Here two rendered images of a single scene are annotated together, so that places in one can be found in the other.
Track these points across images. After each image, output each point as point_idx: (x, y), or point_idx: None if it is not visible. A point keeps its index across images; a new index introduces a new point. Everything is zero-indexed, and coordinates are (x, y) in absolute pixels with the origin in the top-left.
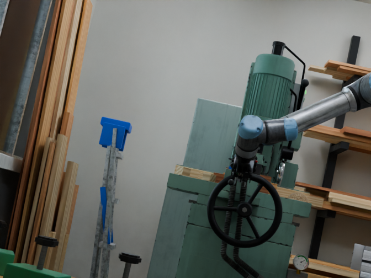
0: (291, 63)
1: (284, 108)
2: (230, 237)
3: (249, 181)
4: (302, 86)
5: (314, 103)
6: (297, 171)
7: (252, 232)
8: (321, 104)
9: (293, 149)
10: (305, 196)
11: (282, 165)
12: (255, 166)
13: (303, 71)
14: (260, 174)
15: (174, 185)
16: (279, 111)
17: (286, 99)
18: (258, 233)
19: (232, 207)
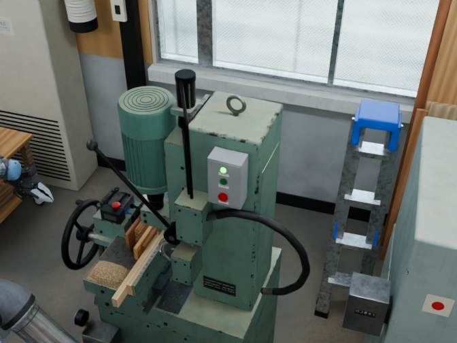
0: (120, 113)
1: (130, 169)
2: (92, 248)
3: (21, 199)
4: (187, 155)
5: None
6: (173, 263)
7: None
8: None
9: (165, 232)
10: (94, 271)
11: (160, 239)
12: (24, 191)
13: (185, 132)
14: (101, 218)
15: None
16: (127, 169)
17: (129, 158)
18: (77, 258)
19: (90, 226)
